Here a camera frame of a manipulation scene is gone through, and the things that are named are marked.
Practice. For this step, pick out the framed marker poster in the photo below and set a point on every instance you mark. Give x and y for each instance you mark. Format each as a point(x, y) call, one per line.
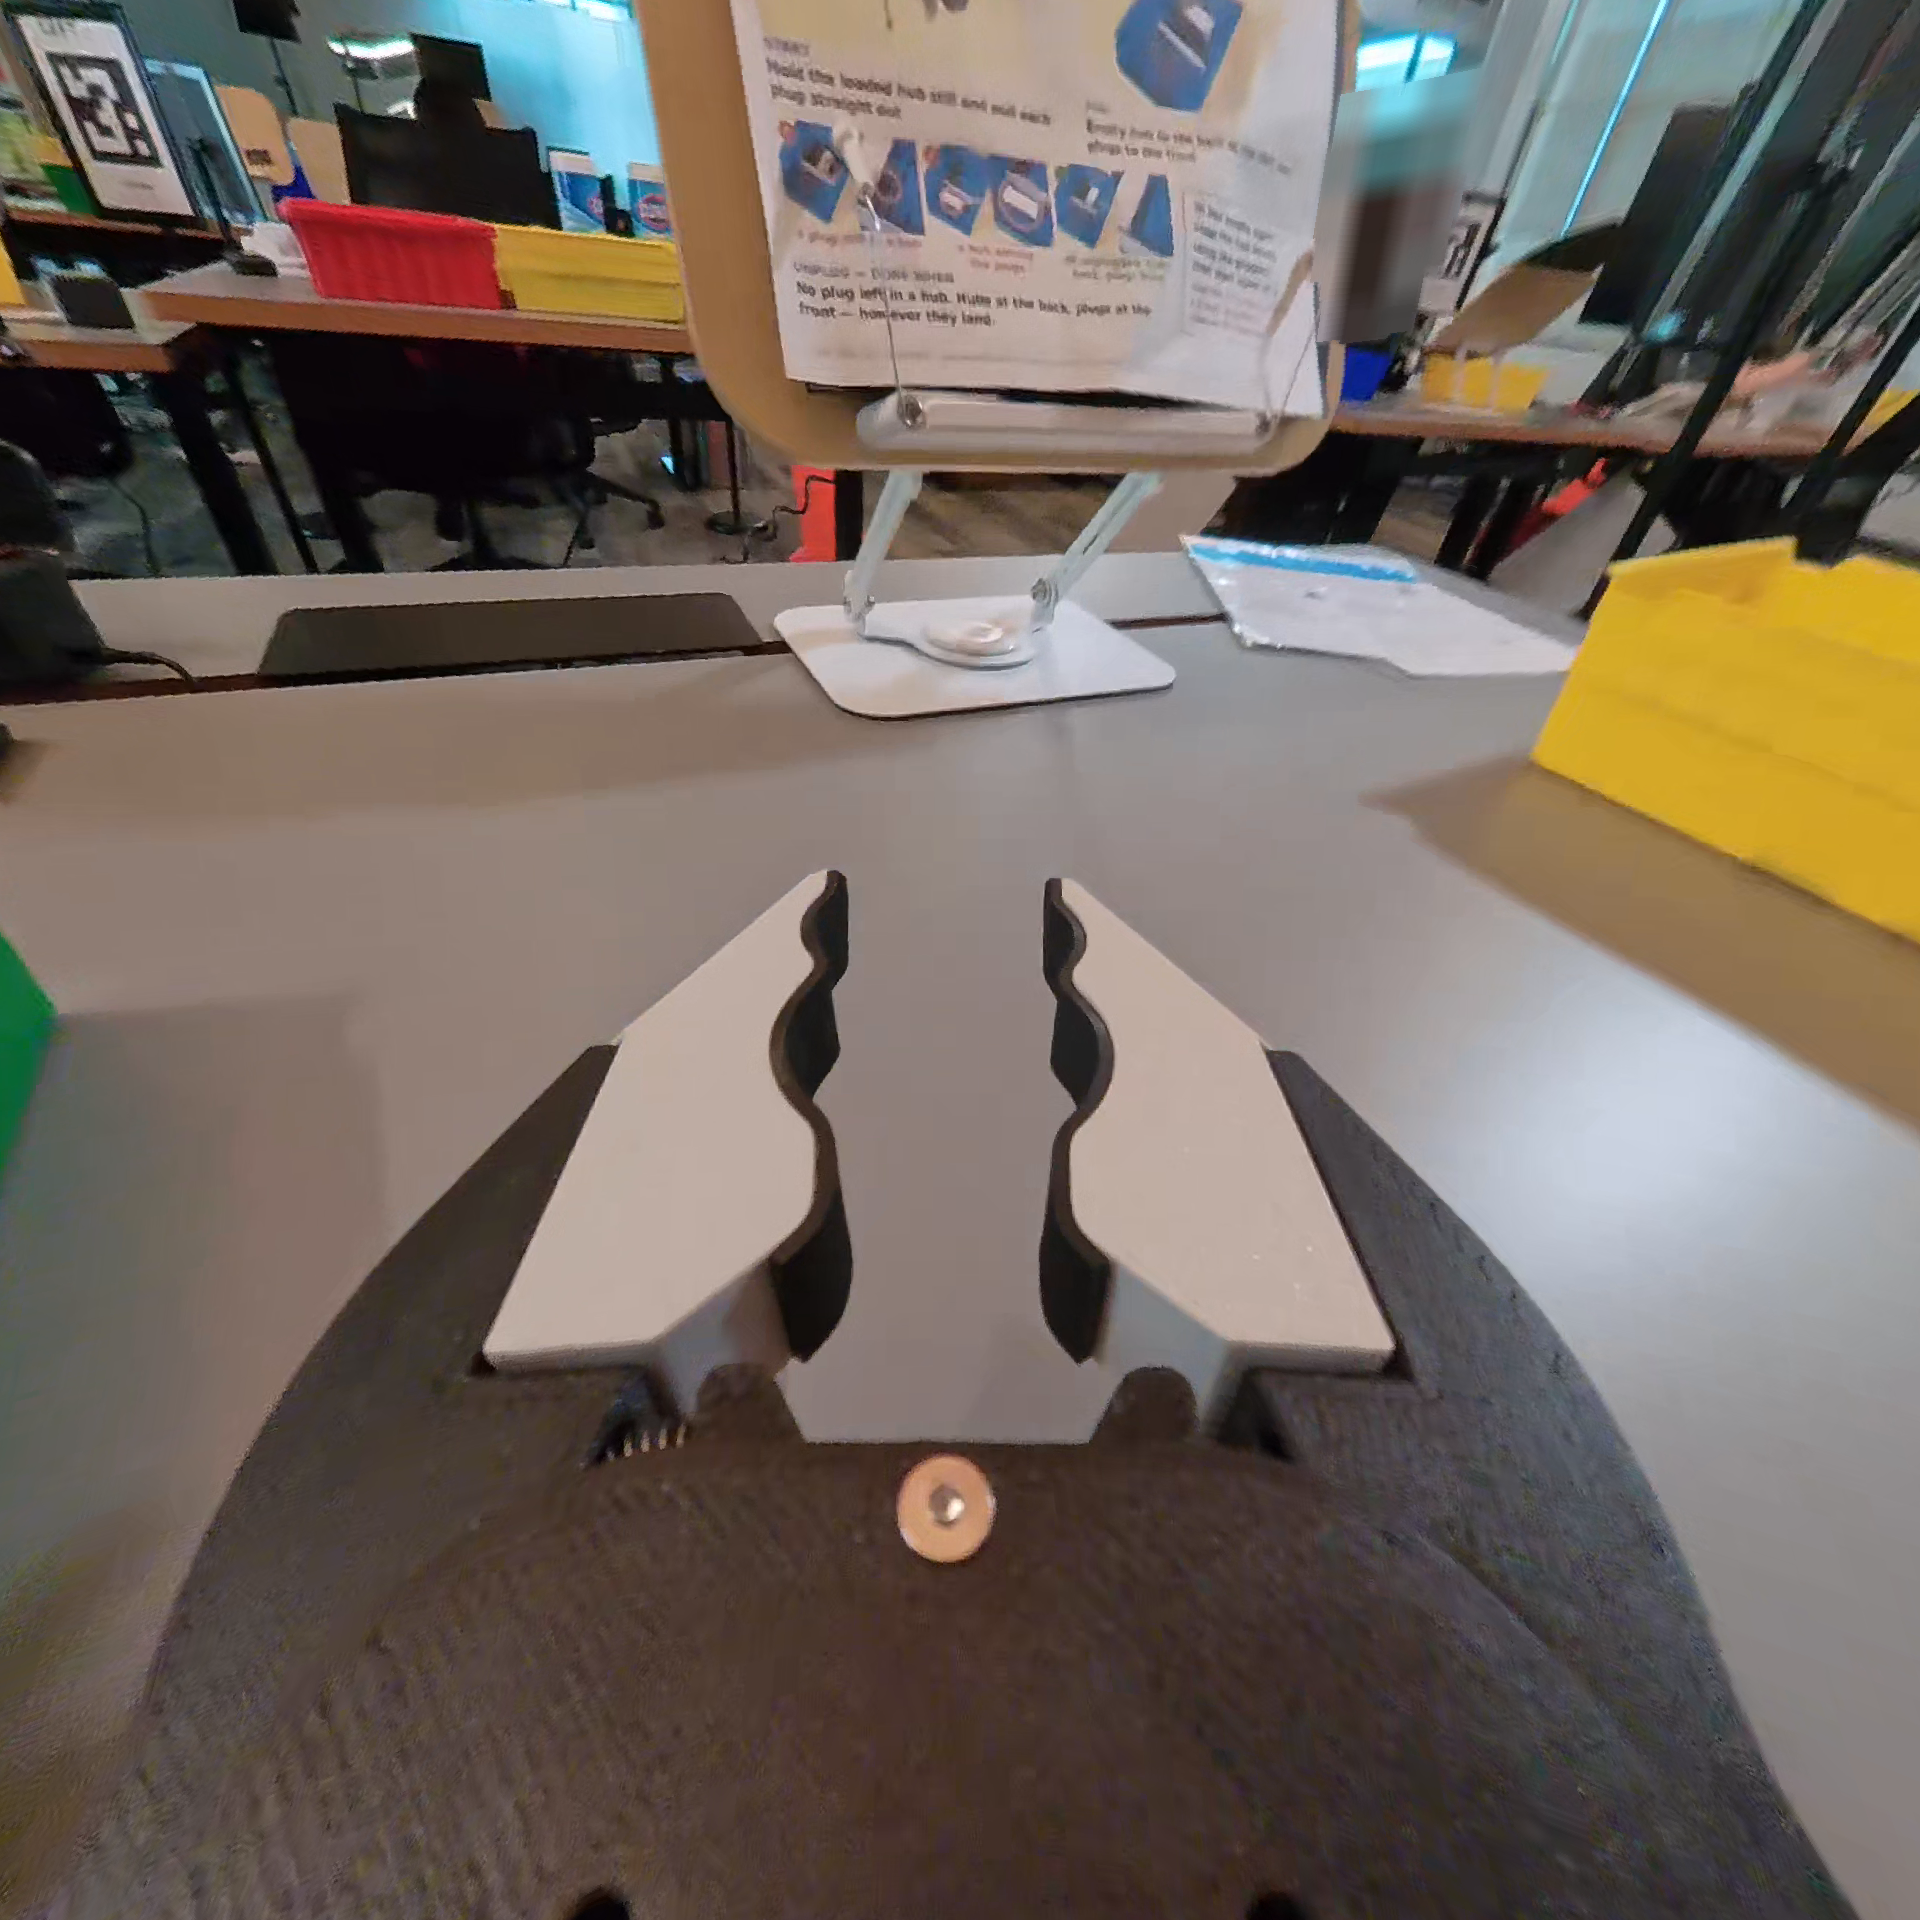
point(105, 114)

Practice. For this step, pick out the grey desk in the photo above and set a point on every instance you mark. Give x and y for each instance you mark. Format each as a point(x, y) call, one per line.
point(451, 901)

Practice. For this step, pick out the printed instruction sheet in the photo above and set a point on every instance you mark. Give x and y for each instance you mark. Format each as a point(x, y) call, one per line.
point(1019, 149)

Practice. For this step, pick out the blue plastic bin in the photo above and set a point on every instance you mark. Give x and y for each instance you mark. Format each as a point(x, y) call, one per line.
point(1372, 377)

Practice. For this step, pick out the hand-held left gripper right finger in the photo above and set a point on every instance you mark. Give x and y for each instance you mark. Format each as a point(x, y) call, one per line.
point(1214, 1202)

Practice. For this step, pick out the instruction sheet on stand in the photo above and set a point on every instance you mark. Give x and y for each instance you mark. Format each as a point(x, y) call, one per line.
point(705, 225)

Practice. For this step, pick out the green plastic bin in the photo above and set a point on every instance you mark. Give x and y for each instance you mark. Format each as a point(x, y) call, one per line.
point(19, 1036)

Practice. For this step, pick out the wooden workbench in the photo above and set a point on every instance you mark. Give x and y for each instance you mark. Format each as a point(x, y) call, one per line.
point(299, 307)

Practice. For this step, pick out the blue-striped clear plastic bag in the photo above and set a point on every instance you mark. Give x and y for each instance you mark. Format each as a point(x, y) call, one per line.
point(1381, 615)

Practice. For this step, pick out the black office chair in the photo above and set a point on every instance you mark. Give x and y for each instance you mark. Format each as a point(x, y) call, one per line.
point(451, 166)

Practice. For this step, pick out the black rectangular desk plate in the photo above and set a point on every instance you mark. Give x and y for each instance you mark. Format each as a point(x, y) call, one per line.
point(509, 634)

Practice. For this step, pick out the yellow plastic bin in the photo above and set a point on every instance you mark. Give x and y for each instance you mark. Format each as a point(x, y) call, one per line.
point(1723, 722)
point(1476, 382)
point(586, 277)

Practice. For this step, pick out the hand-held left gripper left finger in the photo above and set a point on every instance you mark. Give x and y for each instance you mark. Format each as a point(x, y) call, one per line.
point(660, 1185)

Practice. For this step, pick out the red plastic bin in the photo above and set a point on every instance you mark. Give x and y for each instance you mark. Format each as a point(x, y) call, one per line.
point(388, 254)

